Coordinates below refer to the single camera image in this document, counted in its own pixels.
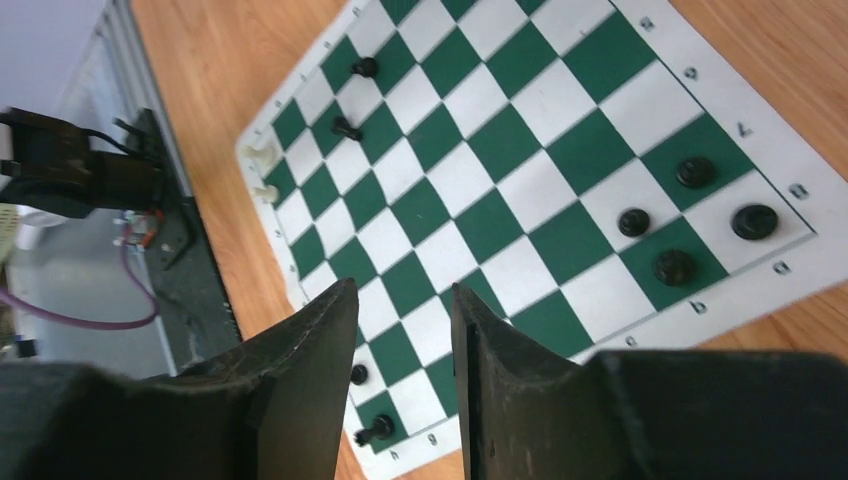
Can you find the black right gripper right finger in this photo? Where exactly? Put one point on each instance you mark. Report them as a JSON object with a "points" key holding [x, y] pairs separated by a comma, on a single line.
{"points": [[527, 413]]}

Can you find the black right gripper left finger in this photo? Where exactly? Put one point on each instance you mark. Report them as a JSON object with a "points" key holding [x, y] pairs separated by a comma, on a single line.
{"points": [[270, 408]]}

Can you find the black knight piece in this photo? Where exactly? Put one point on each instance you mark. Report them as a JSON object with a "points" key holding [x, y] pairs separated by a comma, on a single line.
{"points": [[674, 267]]}

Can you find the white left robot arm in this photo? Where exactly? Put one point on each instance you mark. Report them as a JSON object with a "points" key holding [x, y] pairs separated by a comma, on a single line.
{"points": [[60, 168]]}

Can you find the green white chess mat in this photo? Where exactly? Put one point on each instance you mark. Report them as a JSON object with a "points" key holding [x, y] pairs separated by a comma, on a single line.
{"points": [[501, 142]]}

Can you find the black piece at h file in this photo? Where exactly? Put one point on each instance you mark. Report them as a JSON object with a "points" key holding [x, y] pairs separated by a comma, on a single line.
{"points": [[381, 428]]}

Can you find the black rook corner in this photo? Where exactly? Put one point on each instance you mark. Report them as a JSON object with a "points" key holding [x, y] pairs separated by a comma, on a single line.
{"points": [[754, 222]]}

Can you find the black pawn by corner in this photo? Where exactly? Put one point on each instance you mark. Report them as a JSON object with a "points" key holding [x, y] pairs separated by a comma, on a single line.
{"points": [[695, 172]]}

